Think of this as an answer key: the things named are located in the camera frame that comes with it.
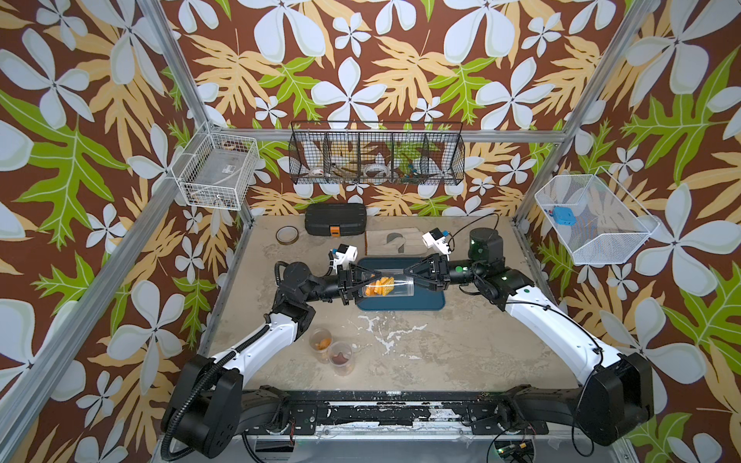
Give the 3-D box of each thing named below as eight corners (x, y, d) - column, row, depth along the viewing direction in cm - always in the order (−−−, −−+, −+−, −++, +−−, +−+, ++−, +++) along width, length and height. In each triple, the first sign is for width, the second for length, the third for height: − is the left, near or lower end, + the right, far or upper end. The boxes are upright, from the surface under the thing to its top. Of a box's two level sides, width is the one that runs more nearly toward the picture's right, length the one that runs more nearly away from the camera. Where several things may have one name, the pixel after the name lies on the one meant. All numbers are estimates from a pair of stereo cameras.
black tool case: (304, 238, 116) (302, 228, 112) (309, 213, 126) (307, 203, 121) (366, 238, 117) (365, 228, 112) (366, 213, 126) (366, 203, 121)
